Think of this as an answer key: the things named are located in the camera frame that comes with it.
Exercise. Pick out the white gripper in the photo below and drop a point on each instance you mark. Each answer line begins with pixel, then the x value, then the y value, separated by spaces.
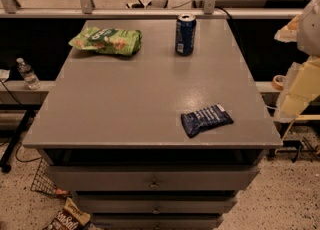
pixel 310 29

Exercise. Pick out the blue rxbar blueberry wrapper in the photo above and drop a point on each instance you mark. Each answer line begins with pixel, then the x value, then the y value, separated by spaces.
pixel 205 119

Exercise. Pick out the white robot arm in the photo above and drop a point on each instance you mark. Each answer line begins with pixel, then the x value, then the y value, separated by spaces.
pixel 302 81

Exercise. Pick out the blue pepsi can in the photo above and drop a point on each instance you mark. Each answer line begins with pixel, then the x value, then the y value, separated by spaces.
pixel 185 34

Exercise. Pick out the roll of tan tape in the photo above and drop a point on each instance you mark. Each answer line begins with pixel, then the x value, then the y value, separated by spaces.
pixel 278 82

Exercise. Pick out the yellow metal stand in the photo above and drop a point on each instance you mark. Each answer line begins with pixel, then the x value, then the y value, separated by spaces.
pixel 300 120

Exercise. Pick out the grey middle drawer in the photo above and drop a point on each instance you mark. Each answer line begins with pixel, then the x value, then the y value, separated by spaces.
pixel 158 203

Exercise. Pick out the grey drawer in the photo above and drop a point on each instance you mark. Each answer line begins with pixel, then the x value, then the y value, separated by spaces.
pixel 157 222
pixel 152 178
pixel 158 203

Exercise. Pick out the green chip bag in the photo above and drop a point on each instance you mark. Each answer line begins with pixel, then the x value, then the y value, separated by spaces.
pixel 108 41

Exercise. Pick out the grey bottom drawer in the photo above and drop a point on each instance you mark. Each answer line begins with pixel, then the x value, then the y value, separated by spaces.
pixel 157 222

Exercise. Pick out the grey top drawer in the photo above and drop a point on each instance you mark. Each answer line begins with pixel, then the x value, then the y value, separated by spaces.
pixel 152 178

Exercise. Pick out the brown snack bag on floor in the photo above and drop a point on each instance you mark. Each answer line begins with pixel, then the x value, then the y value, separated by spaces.
pixel 70 217

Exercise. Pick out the clear plastic water bottle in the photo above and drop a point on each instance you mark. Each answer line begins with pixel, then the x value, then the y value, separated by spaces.
pixel 28 74

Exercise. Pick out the black table leg left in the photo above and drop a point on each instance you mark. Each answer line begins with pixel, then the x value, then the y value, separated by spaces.
pixel 4 165

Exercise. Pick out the wire basket on floor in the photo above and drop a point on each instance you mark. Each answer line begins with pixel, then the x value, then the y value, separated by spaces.
pixel 41 182

